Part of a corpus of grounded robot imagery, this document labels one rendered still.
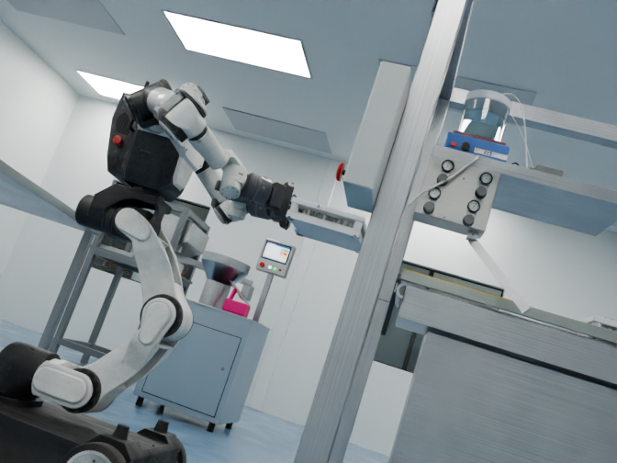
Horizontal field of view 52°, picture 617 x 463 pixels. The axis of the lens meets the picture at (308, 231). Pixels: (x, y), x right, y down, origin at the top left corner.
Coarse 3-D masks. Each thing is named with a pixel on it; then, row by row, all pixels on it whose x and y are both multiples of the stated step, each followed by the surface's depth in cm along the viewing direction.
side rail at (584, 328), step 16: (432, 288) 192; (448, 288) 191; (464, 288) 190; (496, 304) 188; (512, 304) 187; (544, 320) 185; (560, 320) 185; (576, 320) 184; (592, 336) 184; (608, 336) 182
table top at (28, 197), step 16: (0, 160) 200; (0, 176) 214; (16, 176) 212; (0, 192) 259; (16, 192) 242; (32, 192) 227; (48, 192) 238; (16, 208) 301; (32, 208) 277; (48, 208) 258; (64, 208) 256; (64, 224) 303
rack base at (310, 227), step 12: (300, 216) 203; (300, 228) 214; (312, 228) 208; (324, 228) 202; (336, 228) 200; (348, 228) 200; (324, 240) 220; (336, 240) 214; (348, 240) 208; (360, 240) 205
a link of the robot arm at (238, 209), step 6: (234, 204) 226; (240, 204) 225; (246, 204) 225; (252, 204) 223; (234, 210) 225; (240, 210) 225; (246, 210) 227; (252, 210) 224; (234, 216) 227; (240, 216) 225; (252, 216) 227
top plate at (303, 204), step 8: (296, 200) 204; (304, 200) 204; (304, 208) 206; (312, 208) 203; (320, 208) 203; (328, 208) 202; (328, 216) 207; (336, 216) 203; (344, 216) 201; (352, 216) 201; (360, 216) 200
